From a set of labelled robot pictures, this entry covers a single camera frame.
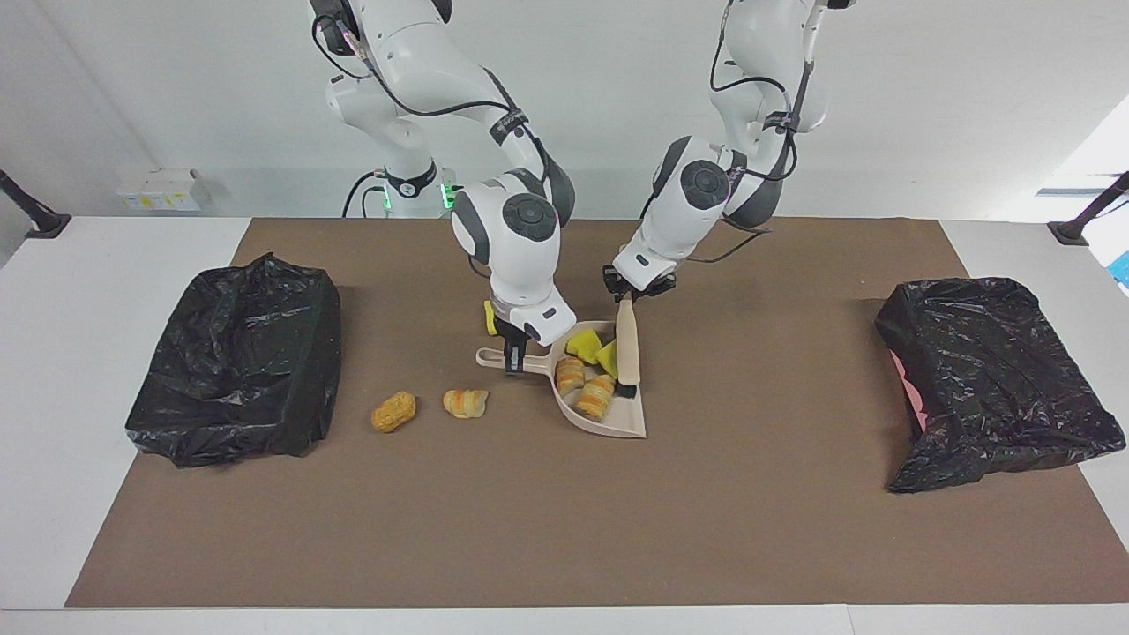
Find beige hand brush black bristles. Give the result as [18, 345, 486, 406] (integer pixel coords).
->
[613, 295, 642, 400]

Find beige plastic dustpan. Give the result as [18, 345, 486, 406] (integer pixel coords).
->
[475, 319, 648, 439]

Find brown peanut shaped toy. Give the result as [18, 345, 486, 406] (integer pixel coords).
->
[370, 391, 417, 434]

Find black bag lined trash bin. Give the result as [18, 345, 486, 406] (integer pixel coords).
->
[875, 277, 1127, 495]
[124, 252, 343, 468]

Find brown table mat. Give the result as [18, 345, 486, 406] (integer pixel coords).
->
[64, 218, 1129, 609]

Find pink plastic basket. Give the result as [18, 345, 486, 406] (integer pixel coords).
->
[889, 351, 929, 433]

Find white box yellow labels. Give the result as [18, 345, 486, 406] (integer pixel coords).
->
[116, 168, 213, 213]

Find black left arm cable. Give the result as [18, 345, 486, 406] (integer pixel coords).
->
[692, 0, 817, 265]

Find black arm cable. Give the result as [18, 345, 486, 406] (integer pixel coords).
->
[692, 0, 817, 265]
[310, 13, 565, 221]

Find black base power cable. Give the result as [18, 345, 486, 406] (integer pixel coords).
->
[342, 170, 382, 219]

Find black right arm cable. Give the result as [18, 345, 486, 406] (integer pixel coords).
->
[310, 13, 565, 221]

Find black camera stand base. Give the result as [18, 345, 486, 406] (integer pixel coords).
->
[0, 169, 73, 240]
[1048, 172, 1129, 247]

